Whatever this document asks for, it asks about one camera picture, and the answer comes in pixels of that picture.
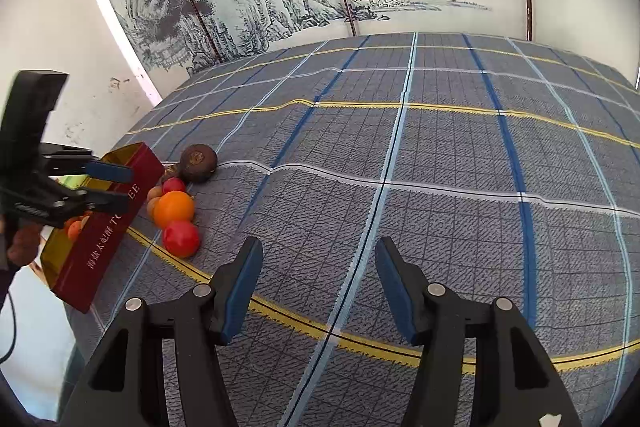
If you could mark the tan round longan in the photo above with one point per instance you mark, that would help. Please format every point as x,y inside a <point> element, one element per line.
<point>150,206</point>

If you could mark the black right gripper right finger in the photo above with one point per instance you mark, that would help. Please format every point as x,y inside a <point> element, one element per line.
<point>425,311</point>

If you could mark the person left hand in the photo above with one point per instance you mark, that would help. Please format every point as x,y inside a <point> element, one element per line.
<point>25,246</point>

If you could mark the grey plaid tablecloth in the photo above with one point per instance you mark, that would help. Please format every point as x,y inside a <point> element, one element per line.
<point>502,168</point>

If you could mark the gold metal tin tray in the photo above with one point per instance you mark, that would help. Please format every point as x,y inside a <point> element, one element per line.
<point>74,271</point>

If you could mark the dark brown avocado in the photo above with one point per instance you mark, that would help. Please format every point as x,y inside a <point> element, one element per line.
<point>198,163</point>

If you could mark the small red tomato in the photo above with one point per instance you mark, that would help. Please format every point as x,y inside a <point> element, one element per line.
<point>181,239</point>

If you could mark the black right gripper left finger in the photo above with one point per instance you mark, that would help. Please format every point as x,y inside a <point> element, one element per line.
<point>218,307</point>

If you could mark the dark brown mangosteen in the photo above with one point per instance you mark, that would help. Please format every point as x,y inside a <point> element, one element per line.
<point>171,171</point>

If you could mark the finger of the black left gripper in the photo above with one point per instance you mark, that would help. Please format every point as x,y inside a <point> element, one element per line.
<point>44,204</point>
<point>65,160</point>

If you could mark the tan brown longan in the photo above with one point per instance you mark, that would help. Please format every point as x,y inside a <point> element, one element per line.
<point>155,192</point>

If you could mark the orange round fruit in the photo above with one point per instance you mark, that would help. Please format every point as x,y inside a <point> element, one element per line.
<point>174,206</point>

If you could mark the orange tangerine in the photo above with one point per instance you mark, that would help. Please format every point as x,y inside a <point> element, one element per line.
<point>74,230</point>

